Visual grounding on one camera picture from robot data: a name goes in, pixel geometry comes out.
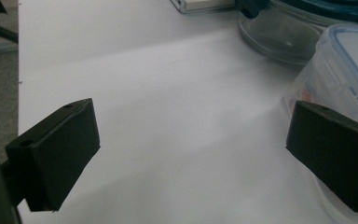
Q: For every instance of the clear plastic container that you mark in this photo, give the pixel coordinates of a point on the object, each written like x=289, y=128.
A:
x=317, y=90

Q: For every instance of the dark metal stand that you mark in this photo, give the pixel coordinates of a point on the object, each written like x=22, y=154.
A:
x=0, y=31

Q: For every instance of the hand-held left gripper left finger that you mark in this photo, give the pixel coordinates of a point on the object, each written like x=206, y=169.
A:
x=59, y=155

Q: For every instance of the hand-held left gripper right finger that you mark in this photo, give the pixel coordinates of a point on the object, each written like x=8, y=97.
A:
x=332, y=155

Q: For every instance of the dark teal clip lid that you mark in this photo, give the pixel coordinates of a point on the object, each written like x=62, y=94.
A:
x=329, y=7

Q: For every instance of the round glass container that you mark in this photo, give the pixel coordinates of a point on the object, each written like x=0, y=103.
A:
x=276, y=37

